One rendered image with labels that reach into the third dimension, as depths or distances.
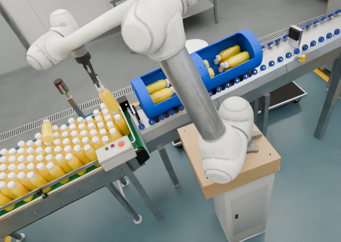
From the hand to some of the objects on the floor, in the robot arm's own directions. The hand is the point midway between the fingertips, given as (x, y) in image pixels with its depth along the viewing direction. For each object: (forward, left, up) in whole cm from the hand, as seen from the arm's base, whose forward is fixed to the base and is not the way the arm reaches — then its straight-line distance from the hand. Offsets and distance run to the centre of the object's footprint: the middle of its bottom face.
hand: (98, 84), depth 137 cm
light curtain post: (+33, -166, -133) cm, 215 cm away
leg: (+15, -22, -139) cm, 142 cm away
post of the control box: (-14, -3, -141) cm, 142 cm away
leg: (+58, -112, -134) cm, 184 cm away
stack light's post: (+43, +34, -140) cm, 150 cm away
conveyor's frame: (-6, +69, -144) cm, 159 cm away
